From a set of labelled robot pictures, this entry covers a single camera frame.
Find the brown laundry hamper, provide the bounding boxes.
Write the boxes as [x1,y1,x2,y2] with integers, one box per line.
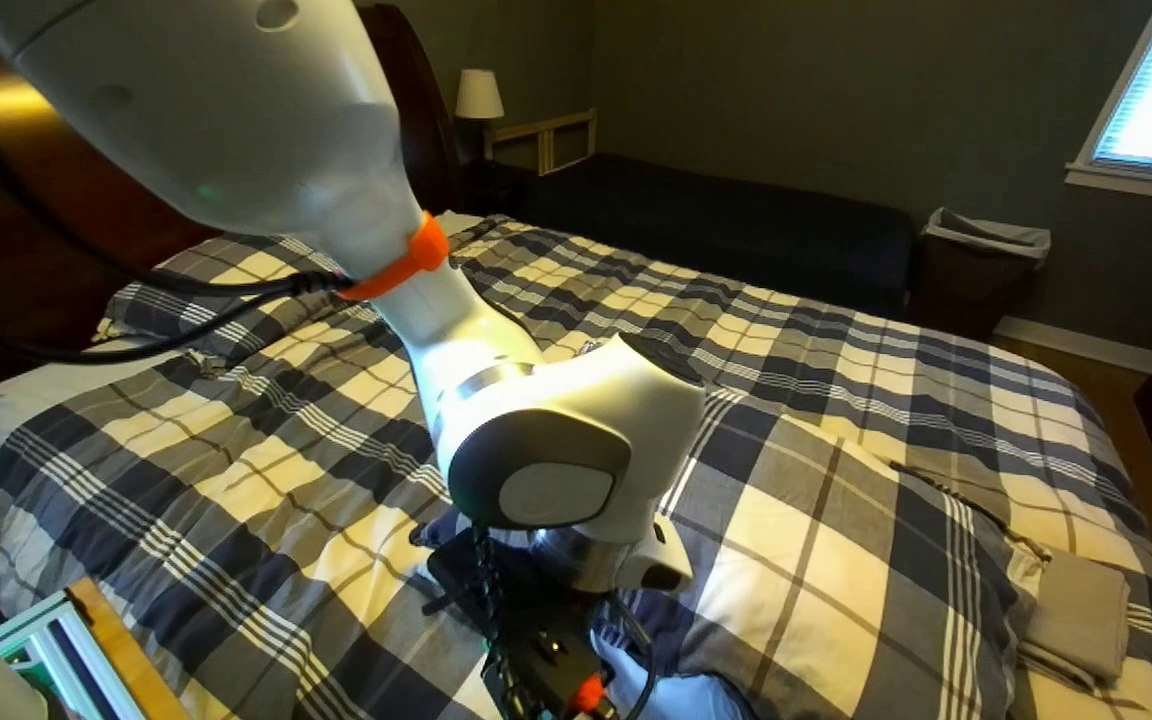
[910,209,1050,335]

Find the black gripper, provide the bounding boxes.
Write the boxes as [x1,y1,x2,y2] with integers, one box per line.
[428,528,621,720]

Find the plaid pillow at headboard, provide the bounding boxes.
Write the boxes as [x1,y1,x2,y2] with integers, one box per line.
[95,236,341,364]

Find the white pillow under plaid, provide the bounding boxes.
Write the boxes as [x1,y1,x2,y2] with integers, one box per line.
[592,631,747,720]

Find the large plaid pillow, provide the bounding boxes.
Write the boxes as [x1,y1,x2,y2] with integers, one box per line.
[414,340,1025,720]

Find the dark wooden headboard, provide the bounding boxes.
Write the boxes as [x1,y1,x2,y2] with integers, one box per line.
[0,0,448,378]

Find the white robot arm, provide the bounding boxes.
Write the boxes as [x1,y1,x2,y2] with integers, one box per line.
[0,0,700,720]

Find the orange cable strap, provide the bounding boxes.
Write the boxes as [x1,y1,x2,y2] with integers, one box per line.
[331,211,454,306]

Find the small white table lamp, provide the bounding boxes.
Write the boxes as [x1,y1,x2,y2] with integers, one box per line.
[454,67,504,159]

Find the white wooden shelf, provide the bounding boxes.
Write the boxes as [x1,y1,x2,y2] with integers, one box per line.
[486,109,595,174]

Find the teal and wood cart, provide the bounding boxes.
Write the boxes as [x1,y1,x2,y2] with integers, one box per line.
[0,580,187,720]

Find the dark blue daybed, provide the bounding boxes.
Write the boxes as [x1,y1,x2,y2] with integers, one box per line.
[461,155,914,314]

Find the plaid yellow grey comforter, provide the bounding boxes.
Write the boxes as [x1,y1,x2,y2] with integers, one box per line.
[0,221,1152,720]

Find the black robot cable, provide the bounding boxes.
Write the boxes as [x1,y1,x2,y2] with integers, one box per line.
[0,62,366,366]

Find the white sheet pillow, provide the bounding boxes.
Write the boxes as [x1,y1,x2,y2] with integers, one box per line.
[0,350,163,447]

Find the small beige cushion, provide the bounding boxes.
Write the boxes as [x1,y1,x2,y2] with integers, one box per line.
[1025,555,1129,683]

